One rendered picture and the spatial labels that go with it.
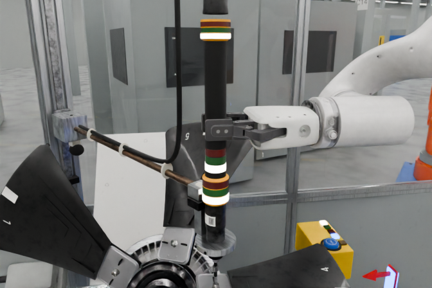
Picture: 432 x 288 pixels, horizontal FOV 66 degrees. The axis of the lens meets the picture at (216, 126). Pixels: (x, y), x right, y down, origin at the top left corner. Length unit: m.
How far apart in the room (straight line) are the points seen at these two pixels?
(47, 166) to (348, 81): 0.57
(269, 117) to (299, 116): 0.05
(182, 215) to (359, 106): 0.37
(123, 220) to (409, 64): 0.71
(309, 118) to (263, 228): 1.01
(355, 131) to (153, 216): 0.55
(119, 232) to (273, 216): 0.76
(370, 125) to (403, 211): 1.21
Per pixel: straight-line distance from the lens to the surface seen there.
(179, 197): 0.68
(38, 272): 0.84
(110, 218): 0.90
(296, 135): 0.50
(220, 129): 0.48
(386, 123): 0.58
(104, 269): 0.68
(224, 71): 0.49
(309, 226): 1.08
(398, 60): 0.63
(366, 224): 1.68
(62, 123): 1.01
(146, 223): 0.89
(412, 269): 1.97
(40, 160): 0.68
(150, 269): 0.59
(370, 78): 0.67
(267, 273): 0.70
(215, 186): 0.52
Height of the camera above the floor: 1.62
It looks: 15 degrees down
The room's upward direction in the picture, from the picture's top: straight up
